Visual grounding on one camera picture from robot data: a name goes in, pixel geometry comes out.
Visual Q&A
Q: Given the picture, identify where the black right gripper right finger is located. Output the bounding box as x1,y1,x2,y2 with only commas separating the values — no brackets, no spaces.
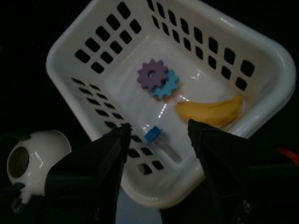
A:
187,118,299,224

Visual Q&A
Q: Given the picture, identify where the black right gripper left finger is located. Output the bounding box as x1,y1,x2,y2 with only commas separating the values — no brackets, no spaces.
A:
43,122,134,224

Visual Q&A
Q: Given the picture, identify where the toy nail with blue head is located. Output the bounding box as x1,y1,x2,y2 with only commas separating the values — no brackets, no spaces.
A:
145,125,183,164

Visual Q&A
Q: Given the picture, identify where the orange-red object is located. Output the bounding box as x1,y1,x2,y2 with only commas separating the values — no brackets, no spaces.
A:
275,146,299,165

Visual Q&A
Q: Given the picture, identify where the white toy teapot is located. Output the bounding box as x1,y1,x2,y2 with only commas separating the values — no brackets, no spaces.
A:
6,129,72,205

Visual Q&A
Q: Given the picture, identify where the light blue flat object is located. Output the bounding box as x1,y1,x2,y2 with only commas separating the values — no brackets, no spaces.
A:
115,186,163,224

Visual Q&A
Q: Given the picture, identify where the yellow toy banana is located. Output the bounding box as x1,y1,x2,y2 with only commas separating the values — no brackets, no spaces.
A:
174,94,245,127

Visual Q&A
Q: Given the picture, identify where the white perforated plastic basket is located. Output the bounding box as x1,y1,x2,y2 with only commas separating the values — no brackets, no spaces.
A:
46,0,298,210

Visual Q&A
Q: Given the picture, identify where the blue toy gear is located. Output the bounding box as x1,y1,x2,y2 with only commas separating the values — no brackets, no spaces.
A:
151,69,182,101

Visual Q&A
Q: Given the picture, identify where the purple toy gear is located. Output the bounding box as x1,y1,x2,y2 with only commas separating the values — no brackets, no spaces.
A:
135,59,170,91

